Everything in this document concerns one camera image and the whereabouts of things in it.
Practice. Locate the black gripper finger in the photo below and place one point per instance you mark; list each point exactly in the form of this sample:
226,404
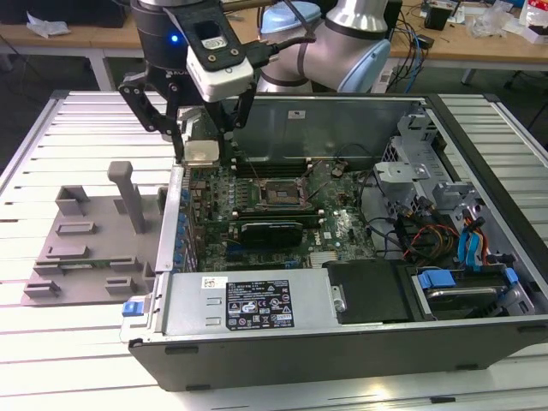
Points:
143,111
242,113

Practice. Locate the thin metal locking lever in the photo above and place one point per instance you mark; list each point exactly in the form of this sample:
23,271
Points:
254,168

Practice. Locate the silver CPU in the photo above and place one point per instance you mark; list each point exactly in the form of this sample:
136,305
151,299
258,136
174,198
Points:
200,152

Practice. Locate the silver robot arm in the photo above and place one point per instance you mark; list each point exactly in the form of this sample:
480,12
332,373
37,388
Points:
325,55

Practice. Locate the CPU socket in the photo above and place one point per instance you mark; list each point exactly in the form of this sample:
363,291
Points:
278,194

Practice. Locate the wooden desk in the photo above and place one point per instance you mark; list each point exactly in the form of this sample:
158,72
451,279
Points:
85,38

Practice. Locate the dark round battery holder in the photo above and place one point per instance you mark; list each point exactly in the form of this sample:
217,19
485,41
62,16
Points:
337,171

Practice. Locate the crumpled white paper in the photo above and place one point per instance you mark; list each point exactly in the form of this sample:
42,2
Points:
47,27

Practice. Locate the black graphics card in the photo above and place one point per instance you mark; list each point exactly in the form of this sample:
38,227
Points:
269,234

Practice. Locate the green motherboard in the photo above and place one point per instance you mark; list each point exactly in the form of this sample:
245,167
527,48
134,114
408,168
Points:
347,205

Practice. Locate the grey parts rack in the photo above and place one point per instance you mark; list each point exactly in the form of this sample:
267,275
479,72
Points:
107,248

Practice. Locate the small silver heatsink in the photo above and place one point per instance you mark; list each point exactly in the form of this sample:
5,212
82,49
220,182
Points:
323,259

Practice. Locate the green RAM stick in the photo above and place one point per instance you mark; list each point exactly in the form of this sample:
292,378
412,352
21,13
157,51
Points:
77,265

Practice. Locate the silver metal drive cage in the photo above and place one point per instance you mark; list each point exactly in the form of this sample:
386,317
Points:
415,141

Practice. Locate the small black adapter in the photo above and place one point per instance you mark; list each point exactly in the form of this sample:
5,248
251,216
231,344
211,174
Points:
425,41

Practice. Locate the blue case latch tab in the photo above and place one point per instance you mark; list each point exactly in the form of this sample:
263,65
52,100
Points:
132,309

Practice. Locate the silver power supply with label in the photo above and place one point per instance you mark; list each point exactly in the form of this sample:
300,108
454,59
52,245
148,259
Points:
192,308

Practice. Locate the black plastic shroud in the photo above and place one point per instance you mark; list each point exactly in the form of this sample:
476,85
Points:
368,291

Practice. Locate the small black box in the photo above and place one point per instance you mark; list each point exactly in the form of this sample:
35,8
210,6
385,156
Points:
438,19

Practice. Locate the hard disk in blue carrier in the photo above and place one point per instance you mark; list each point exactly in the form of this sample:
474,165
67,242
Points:
436,280

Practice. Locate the black PC case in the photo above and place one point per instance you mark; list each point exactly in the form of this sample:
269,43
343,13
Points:
342,359

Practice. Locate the clear plastic bags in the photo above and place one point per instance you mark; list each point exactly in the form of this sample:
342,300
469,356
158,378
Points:
492,21

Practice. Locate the red and white box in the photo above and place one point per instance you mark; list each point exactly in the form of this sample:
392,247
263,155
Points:
535,17

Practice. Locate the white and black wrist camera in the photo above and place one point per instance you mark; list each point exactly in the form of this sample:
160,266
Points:
222,81

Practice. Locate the grey bracket with hole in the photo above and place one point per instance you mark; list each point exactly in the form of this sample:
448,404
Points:
396,177

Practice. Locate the silver metal bracket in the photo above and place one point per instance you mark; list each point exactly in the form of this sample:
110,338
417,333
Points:
449,192

